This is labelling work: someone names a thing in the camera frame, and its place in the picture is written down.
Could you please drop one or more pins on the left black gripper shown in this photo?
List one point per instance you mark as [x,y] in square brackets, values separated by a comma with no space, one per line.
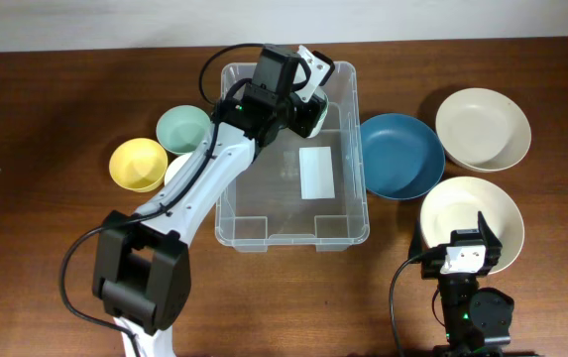
[315,110]

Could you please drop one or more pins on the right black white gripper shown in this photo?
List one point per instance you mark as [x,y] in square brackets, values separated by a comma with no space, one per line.
[492,247]

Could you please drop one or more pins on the grey white cup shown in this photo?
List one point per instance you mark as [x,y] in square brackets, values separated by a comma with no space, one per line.
[324,105]

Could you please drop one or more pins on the mint green small bowl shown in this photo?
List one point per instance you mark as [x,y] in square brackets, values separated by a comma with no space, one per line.
[181,129]

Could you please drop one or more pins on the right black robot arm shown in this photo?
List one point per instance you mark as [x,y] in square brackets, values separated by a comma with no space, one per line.
[476,320]

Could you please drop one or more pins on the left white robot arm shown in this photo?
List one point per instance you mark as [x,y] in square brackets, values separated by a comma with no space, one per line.
[142,269]

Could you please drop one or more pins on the white label in container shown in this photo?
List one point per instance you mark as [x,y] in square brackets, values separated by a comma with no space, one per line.
[316,173]

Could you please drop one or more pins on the clear plastic storage container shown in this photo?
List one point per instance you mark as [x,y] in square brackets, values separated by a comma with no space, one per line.
[263,207]

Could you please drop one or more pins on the near cream bowl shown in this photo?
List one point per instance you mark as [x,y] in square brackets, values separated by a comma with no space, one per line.
[455,204]

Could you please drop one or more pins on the cream bowl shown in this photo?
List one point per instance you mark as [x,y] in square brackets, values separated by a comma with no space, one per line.
[455,204]
[482,130]

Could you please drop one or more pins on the blue shallow bowl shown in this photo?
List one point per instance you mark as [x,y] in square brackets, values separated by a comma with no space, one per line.
[402,157]

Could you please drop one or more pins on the far cream bowl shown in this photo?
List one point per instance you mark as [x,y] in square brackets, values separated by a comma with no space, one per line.
[482,130]

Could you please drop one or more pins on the white small bowl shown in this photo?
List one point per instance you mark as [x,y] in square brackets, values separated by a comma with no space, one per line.
[175,166]

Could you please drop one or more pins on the yellow small bowl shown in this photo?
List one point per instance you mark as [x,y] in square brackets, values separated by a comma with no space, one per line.
[139,165]

